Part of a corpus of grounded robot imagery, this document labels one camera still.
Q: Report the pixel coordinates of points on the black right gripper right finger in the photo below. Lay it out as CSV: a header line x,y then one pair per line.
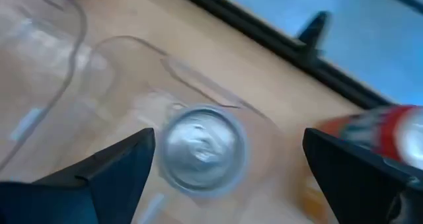
x,y
357,184

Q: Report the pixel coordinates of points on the black frame bracket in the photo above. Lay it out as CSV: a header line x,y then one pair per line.
x,y
314,27

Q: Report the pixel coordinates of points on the silver soda can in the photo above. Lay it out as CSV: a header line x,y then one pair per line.
x,y
203,151

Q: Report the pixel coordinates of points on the clear plastic bin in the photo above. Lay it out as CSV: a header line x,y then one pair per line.
x,y
39,52
132,95

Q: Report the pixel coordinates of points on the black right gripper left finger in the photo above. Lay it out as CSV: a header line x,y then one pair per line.
x,y
99,187

